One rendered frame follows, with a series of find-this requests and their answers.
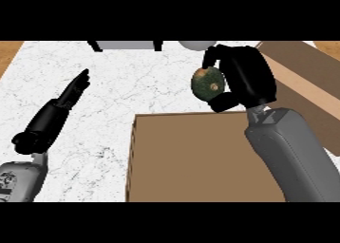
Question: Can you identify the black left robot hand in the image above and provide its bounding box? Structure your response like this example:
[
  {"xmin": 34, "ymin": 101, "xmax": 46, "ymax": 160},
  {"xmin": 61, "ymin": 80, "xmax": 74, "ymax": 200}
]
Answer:
[{"xmin": 11, "ymin": 67, "xmax": 92, "ymax": 156}]

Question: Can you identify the pale grey round object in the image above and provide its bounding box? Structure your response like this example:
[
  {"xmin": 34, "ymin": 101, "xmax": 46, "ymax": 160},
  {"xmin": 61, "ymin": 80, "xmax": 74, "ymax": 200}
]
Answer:
[{"xmin": 177, "ymin": 41, "xmax": 217, "ymax": 52}]

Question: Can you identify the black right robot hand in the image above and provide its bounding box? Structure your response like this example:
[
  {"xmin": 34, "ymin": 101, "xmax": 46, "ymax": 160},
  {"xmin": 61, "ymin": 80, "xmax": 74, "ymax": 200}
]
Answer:
[{"xmin": 201, "ymin": 44, "xmax": 278, "ymax": 114}]

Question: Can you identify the brown cardboard box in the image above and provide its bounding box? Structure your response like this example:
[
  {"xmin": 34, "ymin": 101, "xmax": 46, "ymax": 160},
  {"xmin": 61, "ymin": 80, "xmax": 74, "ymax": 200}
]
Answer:
[{"xmin": 124, "ymin": 41, "xmax": 340, "ymax": 203}]

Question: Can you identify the dark green squash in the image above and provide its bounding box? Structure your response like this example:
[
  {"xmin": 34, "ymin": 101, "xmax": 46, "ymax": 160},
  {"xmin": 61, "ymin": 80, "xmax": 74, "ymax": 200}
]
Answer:
[{"xmin": 189, "ymin": 66, "xmax": 226, "ymax": 103}]

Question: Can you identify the grey tray with black legs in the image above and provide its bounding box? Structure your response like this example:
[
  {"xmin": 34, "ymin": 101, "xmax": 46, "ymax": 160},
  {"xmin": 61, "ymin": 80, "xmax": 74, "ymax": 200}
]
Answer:
[{"xmin": 86, "ymin": 41, "xmax": 164, "ymax": 53}]

